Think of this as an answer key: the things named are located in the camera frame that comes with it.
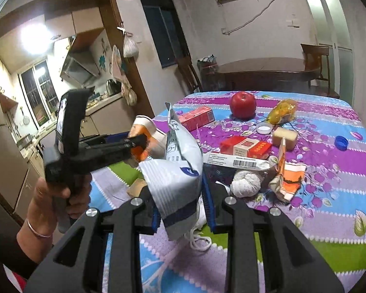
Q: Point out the hanging mesh bag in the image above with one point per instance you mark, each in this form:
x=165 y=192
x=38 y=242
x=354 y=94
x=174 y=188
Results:
x=129 y=93

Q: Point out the kitchen window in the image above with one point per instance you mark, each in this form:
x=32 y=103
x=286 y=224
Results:
x=38 y=94

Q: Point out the hanging white plastic bag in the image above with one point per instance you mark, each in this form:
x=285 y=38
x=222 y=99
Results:
x=129 y=47

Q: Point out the white bottle cap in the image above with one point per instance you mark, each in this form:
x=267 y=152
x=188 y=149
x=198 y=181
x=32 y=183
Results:
x=263 y=128

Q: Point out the wooden chair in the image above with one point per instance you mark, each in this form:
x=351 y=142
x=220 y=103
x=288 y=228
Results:
x=315 y=61
x=187 y=73

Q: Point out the yellow plastic wrapper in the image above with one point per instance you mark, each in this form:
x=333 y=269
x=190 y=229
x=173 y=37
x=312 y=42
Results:
x=282 y=111

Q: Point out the beige foam block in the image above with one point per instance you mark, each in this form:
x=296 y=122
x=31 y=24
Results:
x=285 y=137

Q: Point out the upper kitchen cabinet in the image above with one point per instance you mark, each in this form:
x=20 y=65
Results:
x=76 y=21

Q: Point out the dark window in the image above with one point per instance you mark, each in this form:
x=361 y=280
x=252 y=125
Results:
x=167 y=33

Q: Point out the range hood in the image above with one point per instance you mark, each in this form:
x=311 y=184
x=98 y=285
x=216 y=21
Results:
x=79 y=67

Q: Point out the metal kettle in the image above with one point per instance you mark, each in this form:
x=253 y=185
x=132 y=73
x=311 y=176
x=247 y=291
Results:
x=111 y=87

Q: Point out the red apple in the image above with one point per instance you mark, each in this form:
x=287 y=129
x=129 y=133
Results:
x=243 y=104

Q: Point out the blue bottle cap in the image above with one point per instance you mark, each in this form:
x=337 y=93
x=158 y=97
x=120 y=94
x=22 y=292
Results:
x=341 y=142

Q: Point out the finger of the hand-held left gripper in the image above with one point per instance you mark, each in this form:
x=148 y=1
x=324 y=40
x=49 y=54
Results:
x=138 y=141
x=122 y=156

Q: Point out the brown cardboard scrap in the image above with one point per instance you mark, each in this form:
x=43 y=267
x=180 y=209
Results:
x=137 y=187

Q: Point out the bright ceiling light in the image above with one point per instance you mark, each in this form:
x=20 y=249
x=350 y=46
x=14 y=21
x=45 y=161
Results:
x=33 y=38

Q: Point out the white grey plastic bag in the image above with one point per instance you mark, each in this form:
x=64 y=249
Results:
x=177 y=171

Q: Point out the kitchen counter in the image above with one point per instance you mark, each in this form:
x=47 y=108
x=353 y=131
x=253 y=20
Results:
x=103 y=116

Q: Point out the blue flower wall sticker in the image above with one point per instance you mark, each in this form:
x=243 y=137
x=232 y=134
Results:
x=102 y=56

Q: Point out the person's left hand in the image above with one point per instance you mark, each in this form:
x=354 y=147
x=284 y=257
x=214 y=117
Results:
x=42 y=207

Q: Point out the crushed orange drink carton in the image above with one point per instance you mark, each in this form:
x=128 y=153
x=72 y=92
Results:
x=288 y=177

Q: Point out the floral striped tablecloth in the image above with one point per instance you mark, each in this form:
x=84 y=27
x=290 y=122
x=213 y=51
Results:
x=323 y=189

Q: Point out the orange white snack packet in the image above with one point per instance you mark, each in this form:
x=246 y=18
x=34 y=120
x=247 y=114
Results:
x=147 y=128

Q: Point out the person's left forearm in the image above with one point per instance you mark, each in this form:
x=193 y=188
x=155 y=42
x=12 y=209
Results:
x=33 y=248

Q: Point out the frosted glass door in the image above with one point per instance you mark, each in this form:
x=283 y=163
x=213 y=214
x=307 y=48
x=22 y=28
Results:
x=326 y=30

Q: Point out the refrigerator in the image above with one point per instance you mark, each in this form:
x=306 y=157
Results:
x=3 y=158

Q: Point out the long red carton box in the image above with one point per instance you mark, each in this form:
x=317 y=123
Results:
x=198 y=117

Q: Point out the white barcode label strip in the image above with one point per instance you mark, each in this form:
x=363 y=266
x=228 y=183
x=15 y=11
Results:
x=231 y=160

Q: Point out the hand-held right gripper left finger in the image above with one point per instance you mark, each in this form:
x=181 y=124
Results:
x=154 y=222

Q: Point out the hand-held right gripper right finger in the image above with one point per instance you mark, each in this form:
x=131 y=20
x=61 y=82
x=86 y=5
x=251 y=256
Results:
x=208 y=203

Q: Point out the hanging pink cloth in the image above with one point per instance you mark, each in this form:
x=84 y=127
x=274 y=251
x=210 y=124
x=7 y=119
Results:
x=117 y=64

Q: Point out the red white cigarette pack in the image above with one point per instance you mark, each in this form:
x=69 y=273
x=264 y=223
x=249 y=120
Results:
x=247 y=146

